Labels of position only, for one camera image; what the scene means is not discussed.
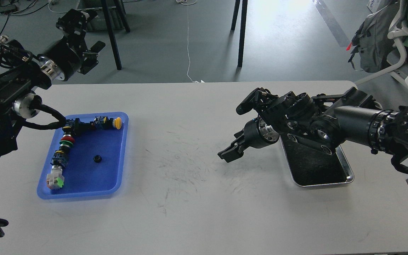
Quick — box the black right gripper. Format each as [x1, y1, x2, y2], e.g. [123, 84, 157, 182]
[217, 118, 280, 163]

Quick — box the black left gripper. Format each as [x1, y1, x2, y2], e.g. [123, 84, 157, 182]
[38, 9, 106, 81]

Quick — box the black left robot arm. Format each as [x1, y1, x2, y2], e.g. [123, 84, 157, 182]
[0, 9, 105, 157]

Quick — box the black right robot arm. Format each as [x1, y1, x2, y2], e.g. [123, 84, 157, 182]
[218, 87, 408, 174]

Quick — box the silver metal tray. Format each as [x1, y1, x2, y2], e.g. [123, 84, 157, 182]
[280, 135, 355, 188]

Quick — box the blue plastic tray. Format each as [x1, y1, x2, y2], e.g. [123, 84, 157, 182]
[37, 112, 129, 199]

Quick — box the grey plastic crate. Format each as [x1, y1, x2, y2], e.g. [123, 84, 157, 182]
[76, 0, 125, 31]

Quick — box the black stand leg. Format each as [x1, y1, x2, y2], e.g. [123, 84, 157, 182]
[100, 0, 131, 70]

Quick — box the black table leg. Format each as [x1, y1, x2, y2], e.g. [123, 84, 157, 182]
[231, 0, 248, 68]

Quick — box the grey backpack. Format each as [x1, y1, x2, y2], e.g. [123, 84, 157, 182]
[348, 1, 400, 73]

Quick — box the white cable on floor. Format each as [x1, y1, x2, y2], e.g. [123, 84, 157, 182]
[175, 0, 204, 83]

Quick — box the yellow push button switch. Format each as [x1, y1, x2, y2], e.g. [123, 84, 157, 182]
[90, 116, 123, 130]

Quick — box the black switch block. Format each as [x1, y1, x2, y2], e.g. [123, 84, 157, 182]
[62, 118, 92, 137]

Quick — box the red green button switch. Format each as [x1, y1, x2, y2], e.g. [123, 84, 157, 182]
[50, 132, 75, 168]

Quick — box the white chair frame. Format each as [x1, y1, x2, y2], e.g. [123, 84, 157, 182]
[347, 0, 408, 85]

